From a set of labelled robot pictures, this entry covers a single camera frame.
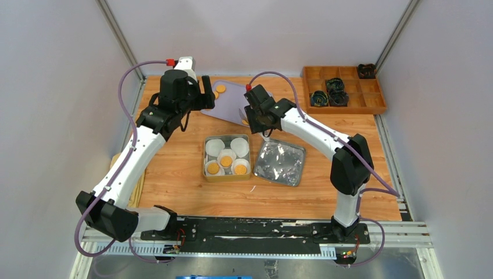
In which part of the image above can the silver tin lid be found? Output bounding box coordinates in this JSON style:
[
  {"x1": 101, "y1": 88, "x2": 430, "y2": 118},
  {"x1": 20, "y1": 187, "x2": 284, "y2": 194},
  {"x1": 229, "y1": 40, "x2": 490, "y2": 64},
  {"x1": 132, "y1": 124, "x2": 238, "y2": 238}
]
[{"x1": 253, "y1": 139, "x2": 306, "y2": 187}]

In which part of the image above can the metal tongs grey handle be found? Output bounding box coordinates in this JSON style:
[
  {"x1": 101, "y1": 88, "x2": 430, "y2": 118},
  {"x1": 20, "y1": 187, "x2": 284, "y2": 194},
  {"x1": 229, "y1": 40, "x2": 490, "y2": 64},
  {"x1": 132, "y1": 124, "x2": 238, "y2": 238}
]
[{"x1": 238, "y1": 109, "x2": 273, "y2": 142}]

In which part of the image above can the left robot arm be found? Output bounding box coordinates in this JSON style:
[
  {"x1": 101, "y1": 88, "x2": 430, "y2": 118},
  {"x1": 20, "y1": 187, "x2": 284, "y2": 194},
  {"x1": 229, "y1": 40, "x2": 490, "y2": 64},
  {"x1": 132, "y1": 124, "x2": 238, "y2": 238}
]
[{"x1": 76, "y1": 69, "x2": 215, "y2": 242}]

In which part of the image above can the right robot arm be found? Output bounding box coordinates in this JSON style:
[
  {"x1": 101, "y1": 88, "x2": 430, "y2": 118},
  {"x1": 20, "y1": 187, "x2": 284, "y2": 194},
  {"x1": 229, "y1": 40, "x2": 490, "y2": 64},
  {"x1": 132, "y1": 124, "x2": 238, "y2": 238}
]
[{"x1": 244, "y1": 85, "x2": 374, "y2": 243}]

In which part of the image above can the lavender plastic tray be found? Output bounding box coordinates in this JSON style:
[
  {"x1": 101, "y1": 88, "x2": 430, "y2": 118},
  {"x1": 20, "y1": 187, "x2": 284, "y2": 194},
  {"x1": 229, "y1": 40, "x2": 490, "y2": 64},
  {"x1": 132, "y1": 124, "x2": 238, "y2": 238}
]
[{"x1": 201, "y1": 80, "x2": 249, "y2": 127}]

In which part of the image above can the white paper cup top-right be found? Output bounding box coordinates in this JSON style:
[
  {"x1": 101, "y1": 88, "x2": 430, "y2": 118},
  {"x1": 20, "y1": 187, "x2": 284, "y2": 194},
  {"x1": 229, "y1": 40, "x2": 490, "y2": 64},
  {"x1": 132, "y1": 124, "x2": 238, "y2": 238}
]
[{"x1": 230, "y1": 137, "x2": 249, "y2": 158}]

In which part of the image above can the white paper cup bottom-right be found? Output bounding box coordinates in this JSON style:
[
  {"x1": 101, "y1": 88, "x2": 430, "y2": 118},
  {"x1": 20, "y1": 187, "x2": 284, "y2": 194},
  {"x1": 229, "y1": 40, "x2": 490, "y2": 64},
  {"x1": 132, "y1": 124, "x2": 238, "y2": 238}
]
[{"x1": 231, "y1": 158, "x2": 251, "y2": 176}]

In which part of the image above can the white paper cup centre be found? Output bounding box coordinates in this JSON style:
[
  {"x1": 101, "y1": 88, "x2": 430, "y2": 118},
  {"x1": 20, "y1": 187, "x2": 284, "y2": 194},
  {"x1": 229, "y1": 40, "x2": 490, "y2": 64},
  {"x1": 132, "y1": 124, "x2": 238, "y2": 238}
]
[{"x1": 217, "y1": 148, "x2": 237, "y2": 168}]

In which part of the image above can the white paper cup top-left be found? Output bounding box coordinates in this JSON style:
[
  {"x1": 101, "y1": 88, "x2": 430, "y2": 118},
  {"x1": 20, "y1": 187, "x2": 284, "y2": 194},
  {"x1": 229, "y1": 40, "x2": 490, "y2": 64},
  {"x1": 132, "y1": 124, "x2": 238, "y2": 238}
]
[{"x1": 205, "y1": 138, "x2": 225, "y2": 157}]

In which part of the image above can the gold cookie tin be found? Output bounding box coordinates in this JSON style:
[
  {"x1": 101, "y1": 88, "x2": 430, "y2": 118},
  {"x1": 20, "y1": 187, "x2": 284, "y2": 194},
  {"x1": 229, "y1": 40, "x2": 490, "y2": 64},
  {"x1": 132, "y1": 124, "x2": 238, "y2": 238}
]
[{"x1": 202, "y1": 134, "x2": 252, "y2": 183}]

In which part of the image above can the white paper cup bottom-left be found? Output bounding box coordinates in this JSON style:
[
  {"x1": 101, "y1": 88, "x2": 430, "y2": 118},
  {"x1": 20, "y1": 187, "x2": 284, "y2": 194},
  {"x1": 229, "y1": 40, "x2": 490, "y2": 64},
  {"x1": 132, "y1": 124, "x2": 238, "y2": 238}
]
[{"x1": 204, "y1": 160, "x2": 226, "y2": 177}]

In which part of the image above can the rolled dark tie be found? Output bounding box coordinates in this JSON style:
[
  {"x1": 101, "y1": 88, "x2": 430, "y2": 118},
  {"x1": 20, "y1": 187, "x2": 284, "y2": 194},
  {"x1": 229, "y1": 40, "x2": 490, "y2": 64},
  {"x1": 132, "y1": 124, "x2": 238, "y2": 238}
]
[{"x1": 328, "y1": 90, "x2": 349, "y2": 107}]

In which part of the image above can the rolled green blue tie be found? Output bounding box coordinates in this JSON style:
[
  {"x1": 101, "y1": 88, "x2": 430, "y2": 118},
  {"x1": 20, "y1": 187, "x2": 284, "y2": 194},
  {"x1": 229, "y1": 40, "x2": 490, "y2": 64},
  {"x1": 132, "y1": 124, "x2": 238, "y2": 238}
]
[{"x1": 325, "y1": 77, "x2": 345, "y2": 92}]

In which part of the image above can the wooden compartment tray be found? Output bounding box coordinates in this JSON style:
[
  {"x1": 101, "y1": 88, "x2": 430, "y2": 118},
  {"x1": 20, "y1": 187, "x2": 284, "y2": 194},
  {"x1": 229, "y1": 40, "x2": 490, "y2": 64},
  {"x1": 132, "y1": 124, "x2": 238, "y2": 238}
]
[{"x1": 302, "y1": 66, "x2": 387, "y2": 115}]

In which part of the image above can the rolled dark tie corner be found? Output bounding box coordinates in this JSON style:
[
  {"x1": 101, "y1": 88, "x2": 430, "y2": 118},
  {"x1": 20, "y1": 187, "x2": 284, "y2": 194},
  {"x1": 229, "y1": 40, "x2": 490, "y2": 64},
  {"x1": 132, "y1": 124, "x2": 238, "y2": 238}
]
[{"x1": 356, "y1": 63, "x2": 376, "y2": 79}]

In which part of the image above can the aluminium frame rail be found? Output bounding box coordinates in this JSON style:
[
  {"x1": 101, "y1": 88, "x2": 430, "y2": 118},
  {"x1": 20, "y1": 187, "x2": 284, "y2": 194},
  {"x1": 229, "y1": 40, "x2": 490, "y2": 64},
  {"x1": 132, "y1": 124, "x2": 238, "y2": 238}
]
[{"x1": 95, "y1": 0, "x2": 138, "y2": 66}]

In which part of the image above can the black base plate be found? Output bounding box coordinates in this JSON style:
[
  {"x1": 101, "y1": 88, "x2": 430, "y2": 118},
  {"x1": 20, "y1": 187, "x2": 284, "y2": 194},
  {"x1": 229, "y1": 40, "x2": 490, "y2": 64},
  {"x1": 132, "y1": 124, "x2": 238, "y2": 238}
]
[{"x1": 140, "y1": 217, "x2": 370, "y2": 255}]

